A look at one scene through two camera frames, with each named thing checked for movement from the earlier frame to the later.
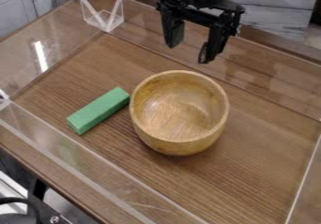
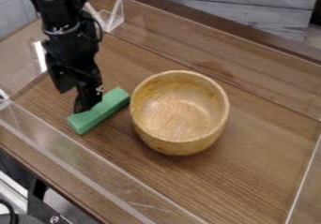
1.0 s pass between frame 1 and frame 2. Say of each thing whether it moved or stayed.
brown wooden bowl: stayed
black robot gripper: moved
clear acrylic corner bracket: stayed
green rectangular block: stayed
